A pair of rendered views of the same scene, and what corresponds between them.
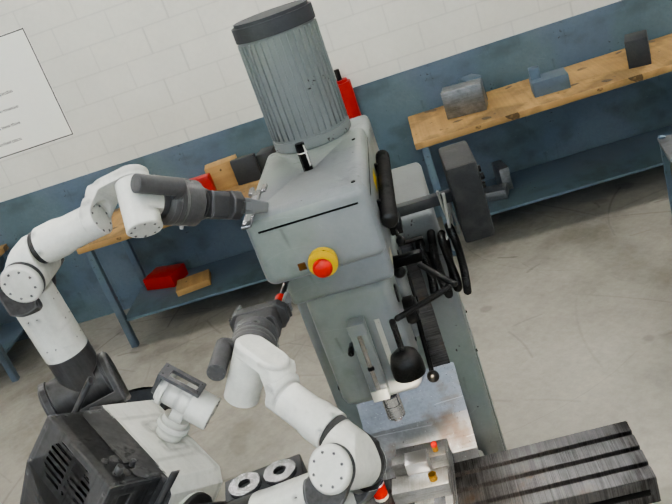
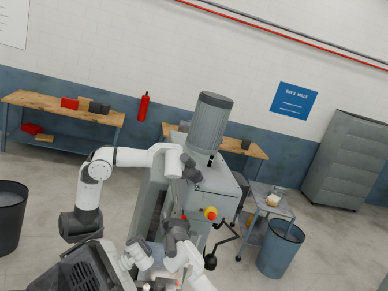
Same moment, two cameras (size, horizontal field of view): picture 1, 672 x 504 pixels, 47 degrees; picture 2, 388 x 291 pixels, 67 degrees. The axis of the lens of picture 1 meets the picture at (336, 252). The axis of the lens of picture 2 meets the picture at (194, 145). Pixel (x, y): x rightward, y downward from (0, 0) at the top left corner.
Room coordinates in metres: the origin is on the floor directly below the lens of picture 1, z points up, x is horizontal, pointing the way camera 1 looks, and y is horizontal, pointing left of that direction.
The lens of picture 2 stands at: (0.41, 0.66, 2.45)
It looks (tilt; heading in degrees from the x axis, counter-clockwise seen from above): 19 degrees down; 337
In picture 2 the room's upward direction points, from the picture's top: 17 degrees clockwise
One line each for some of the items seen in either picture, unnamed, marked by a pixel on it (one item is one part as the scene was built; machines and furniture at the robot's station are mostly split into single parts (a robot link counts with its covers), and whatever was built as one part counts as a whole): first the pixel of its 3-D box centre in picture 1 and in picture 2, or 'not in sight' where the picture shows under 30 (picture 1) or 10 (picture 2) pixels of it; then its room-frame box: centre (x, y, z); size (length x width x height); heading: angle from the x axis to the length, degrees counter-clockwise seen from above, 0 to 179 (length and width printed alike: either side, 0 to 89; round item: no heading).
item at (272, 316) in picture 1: (257, 332); (177, 232); (1.37, 0.20, 1.70); 0.13 x 0.12 x 0.10; 81
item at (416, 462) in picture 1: (418, 465); (169, 290); (1.67, -0.01, 1.03); 0.06 x 0.05 x 0.06; 79
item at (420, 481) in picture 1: (421, 486); not in sight; (1.61, 0.00, 1.01); 0.15 x 0.06 x 0.04; 79
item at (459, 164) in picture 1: (468, 189); (235, 191); (1.91, -0.38, 1.62); 0.20 x 0.09 x 0.21; 171
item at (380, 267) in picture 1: (338, 243); (196, 196); (1.71, -0.01, 1.68); 0.34 x 0.24 x 0.10; 171
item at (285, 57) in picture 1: (292, 77); (208, 122); (1.92, -0.04, 2.05); 0.20 x 0.20 x 0.32
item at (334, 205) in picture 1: (319, 198); (204, 178); (1.68, -0.01, 1.81); 0.47 x 0.26 x 0.16; 171
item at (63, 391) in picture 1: (76, 379); (82, 217); (1.43, 0.58, 1.71); 0.12 x 0.09 x 0.14; 105
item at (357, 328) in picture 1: (368, 359); (188, 249); (1.56, 0.01, 1.44); 0.04 x 0.04 x 0.21; 81
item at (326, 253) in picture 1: (323, 262); (210, 212); (1.44, 0.03, 1.76); 0.06 x 0.02 x 0.06; 81
